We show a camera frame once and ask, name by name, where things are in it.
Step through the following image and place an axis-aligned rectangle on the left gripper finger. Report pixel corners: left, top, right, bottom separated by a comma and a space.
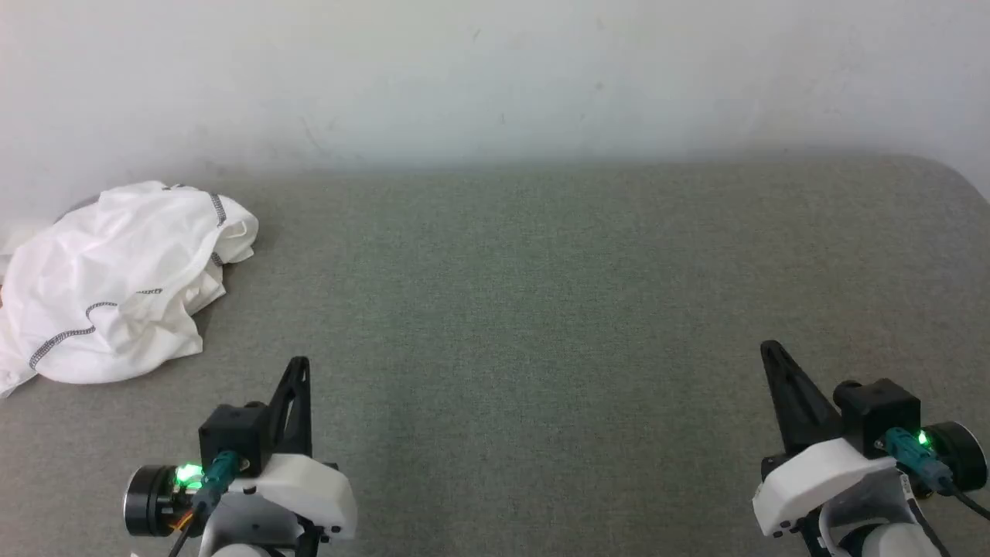
265, 357, 313, 459

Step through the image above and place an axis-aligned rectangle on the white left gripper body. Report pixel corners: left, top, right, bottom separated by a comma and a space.
220, 453, 359, 542

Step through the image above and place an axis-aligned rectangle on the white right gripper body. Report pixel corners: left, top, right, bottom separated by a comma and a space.
752, 436, 902, 538

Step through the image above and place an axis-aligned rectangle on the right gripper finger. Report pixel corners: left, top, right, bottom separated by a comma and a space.
760, 340, 844, 457

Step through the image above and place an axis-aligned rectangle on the white shirt with grey stitching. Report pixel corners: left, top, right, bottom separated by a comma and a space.
0, 181, 259, 398

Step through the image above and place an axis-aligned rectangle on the grey fabric sofa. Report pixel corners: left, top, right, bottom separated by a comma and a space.
0, 153, 990, 557

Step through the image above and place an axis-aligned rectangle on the black right camera cable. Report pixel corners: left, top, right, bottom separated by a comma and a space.
882, 427, 990, 521

